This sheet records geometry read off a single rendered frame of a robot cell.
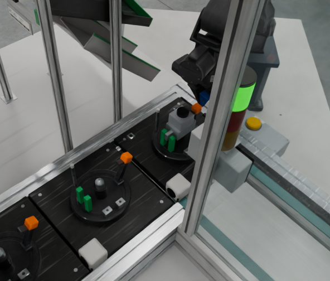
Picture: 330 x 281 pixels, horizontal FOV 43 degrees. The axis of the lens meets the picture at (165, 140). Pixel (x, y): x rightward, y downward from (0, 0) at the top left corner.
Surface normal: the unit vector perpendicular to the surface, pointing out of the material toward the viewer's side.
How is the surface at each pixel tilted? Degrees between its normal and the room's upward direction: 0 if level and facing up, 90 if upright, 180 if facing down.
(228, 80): 90
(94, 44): 90
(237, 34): 90
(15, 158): 0
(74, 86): 0
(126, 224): 0
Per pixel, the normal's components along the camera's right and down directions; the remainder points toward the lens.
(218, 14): -0.20, -0.24
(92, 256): 0.07, -0.62
